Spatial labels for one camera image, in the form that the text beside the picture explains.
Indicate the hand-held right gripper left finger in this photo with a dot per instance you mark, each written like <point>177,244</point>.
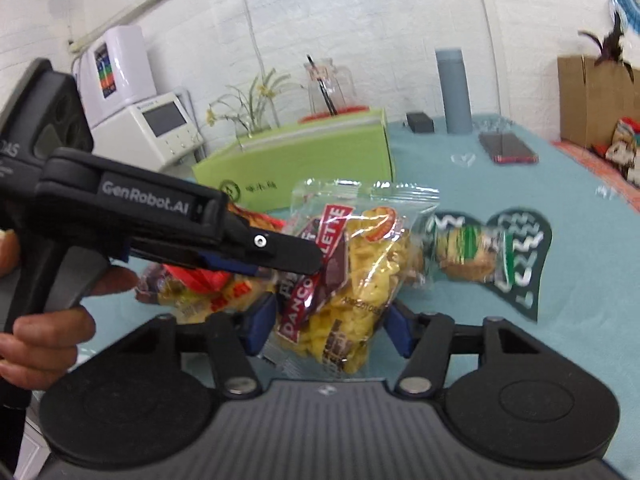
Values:
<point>261,327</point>

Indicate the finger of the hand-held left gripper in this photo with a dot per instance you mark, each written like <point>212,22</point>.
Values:
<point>290,255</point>

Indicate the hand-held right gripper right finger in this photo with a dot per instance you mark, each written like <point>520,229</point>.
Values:
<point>400,332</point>

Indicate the yellow chips packet red label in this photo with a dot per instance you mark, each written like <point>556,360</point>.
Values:
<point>360,270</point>

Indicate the green cardboard box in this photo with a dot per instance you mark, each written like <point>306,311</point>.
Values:
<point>310,160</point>

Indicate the person's left hand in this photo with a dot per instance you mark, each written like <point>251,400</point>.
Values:
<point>45,345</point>

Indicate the white device with screen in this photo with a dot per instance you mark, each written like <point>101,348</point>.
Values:
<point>125,137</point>

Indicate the green label cookie packet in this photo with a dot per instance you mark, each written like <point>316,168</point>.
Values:
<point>462,255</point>

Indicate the white water purifier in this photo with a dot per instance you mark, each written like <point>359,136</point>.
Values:
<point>127,65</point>

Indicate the dark green heart-shaped mat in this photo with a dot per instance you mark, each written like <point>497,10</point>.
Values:
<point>530,250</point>

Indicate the yellow flowering plant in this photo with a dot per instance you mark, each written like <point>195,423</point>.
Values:
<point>250,105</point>

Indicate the red round tray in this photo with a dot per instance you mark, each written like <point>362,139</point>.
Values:
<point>350,110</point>

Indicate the small black box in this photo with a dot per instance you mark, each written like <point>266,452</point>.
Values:
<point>420,121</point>

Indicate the teal tablecloth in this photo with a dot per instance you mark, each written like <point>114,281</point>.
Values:
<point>585,280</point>

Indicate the phone with red case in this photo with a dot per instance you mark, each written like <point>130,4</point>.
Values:
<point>507,147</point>

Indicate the grey blue bottle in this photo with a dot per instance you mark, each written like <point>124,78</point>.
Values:
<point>454,90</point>

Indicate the orange mat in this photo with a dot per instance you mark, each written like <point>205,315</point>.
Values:
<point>587,160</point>

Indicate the colourful printed pouch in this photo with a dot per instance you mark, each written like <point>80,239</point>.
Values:
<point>625,152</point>

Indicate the brown cardboard box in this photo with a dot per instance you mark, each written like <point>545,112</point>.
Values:
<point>585,105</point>

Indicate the dark feathers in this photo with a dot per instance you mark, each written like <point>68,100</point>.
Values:
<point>612,42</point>

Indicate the white wall pipe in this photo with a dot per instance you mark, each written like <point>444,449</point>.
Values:
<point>150,7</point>

